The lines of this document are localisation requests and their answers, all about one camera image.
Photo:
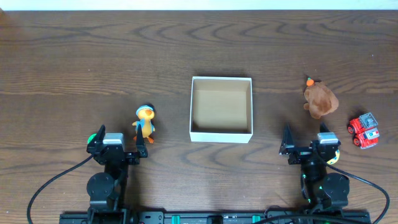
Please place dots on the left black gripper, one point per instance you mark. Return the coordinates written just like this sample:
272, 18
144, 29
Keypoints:
117, 155

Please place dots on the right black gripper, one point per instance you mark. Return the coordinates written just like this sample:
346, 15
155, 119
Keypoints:
288, 147

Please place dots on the yellow duck toy blue hat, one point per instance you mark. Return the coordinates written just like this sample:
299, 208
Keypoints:
145, 113

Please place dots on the brown plush toy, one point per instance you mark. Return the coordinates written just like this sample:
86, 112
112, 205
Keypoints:
320, 99

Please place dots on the red toy fire truck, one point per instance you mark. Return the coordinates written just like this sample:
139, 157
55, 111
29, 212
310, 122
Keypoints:
364, 131

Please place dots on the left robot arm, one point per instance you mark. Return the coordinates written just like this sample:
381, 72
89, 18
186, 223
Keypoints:
106, 189

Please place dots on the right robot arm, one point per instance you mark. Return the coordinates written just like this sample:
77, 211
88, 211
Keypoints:
324, 191

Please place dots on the green ridged disc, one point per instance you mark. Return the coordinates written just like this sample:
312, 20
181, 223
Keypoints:
91, 138

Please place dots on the yellow ball blue letters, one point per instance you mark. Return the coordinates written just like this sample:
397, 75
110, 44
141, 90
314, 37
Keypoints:
335, 158

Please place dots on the white cardboard box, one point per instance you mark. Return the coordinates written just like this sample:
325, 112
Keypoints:
221, 110

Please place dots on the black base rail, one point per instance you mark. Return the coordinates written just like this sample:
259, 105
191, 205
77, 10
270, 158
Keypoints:
159, 217

